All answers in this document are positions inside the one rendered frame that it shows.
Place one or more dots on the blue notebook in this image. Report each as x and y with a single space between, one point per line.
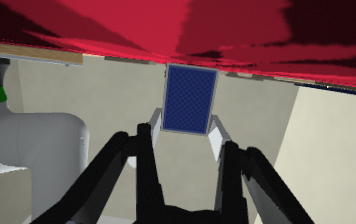
328 88

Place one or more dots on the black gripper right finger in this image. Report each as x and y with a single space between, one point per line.
274 201

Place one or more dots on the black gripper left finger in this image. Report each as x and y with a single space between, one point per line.
85 200

